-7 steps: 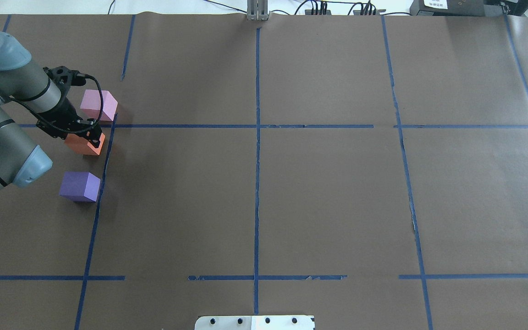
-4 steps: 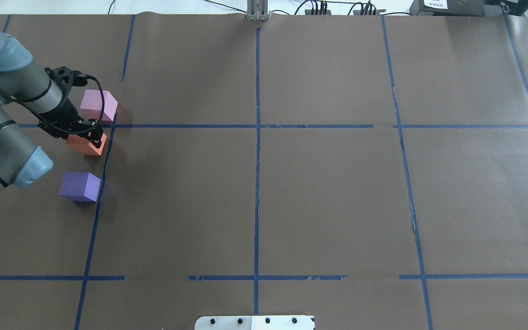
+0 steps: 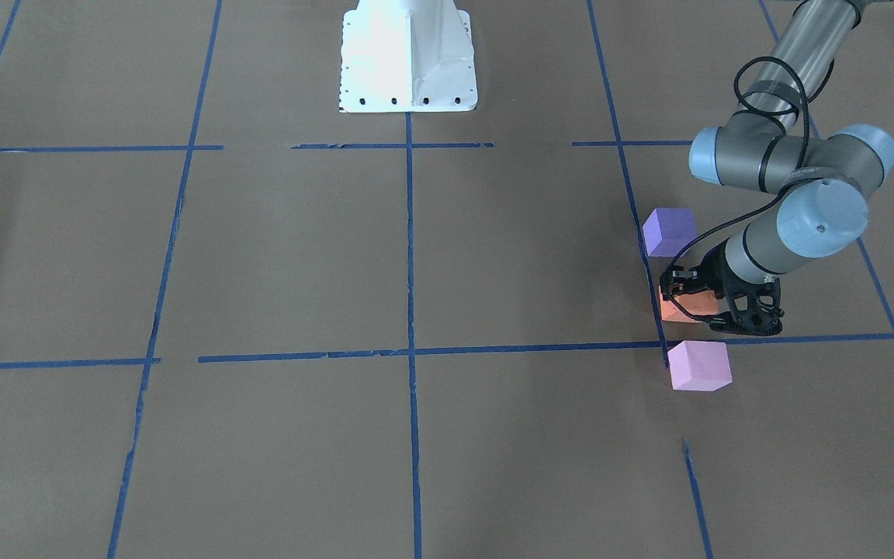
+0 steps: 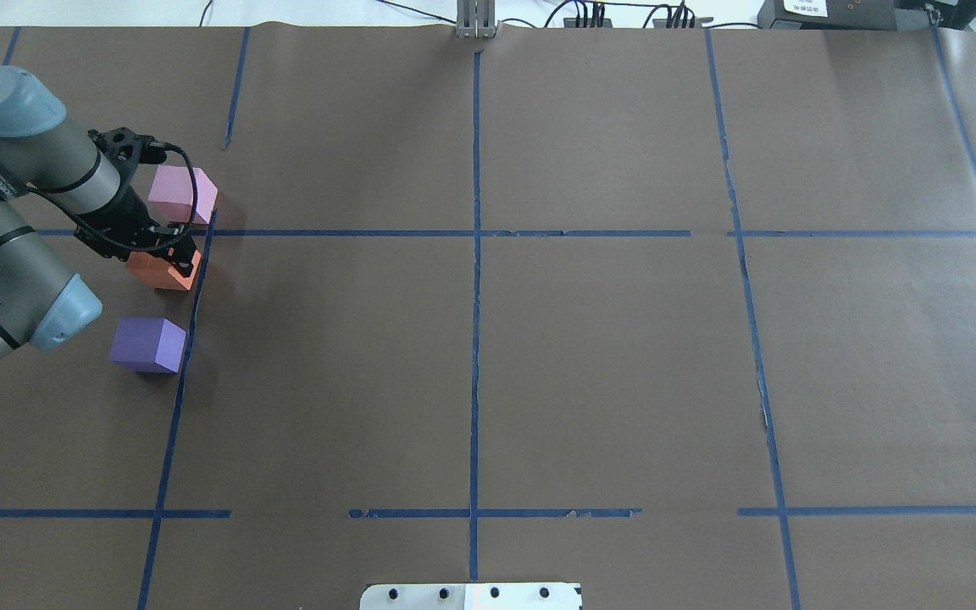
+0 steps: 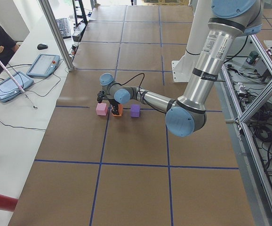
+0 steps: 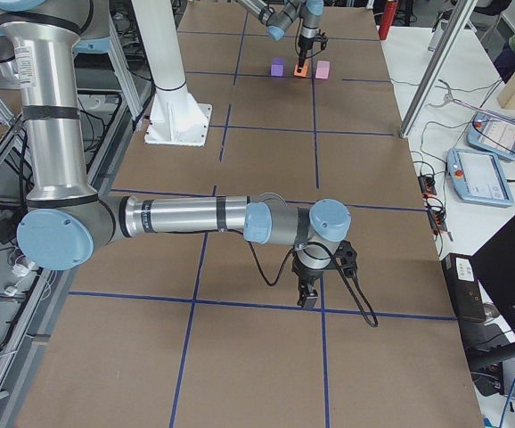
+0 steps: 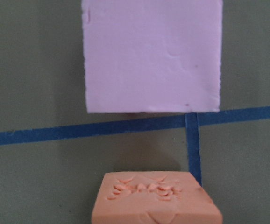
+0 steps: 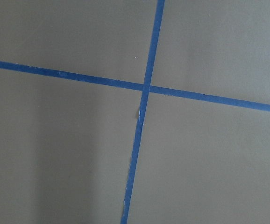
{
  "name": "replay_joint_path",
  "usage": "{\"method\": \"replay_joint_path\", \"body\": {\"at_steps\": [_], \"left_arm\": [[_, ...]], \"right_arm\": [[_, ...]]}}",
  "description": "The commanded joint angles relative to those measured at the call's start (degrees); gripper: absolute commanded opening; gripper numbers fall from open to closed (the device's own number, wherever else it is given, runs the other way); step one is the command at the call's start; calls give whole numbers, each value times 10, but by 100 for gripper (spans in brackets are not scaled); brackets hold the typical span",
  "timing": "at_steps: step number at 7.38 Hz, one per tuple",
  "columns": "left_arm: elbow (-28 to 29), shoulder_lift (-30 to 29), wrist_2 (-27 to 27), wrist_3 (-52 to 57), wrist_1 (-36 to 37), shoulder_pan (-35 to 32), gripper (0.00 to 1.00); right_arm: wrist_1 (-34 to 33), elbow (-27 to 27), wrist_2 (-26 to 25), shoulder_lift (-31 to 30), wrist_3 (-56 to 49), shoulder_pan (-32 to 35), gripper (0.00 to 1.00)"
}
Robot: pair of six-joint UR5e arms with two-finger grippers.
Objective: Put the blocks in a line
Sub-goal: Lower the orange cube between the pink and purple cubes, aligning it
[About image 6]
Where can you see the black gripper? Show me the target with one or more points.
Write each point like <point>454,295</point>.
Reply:
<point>303,43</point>

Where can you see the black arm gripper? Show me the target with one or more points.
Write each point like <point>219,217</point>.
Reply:
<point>306,275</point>

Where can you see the orange foam block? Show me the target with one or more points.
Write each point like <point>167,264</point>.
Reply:
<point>301,71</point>

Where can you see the pink foam block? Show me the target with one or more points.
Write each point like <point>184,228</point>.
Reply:
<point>322,70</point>

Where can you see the purple foam block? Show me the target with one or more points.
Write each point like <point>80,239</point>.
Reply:
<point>277,67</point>

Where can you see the red cylinder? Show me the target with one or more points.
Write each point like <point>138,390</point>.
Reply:
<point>387,18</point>

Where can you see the black laptop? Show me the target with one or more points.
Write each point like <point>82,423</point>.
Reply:
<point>492,269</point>

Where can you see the teach pendant near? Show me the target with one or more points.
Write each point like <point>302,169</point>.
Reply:
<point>477,177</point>

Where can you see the teach pendant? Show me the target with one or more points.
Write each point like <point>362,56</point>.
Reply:
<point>477,177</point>
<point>492,135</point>

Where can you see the teach pendant far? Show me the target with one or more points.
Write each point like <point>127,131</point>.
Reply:
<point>492,135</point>

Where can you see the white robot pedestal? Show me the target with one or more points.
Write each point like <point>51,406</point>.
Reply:
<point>175,118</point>

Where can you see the aluminium frame post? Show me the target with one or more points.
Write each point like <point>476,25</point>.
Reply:
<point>456,24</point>

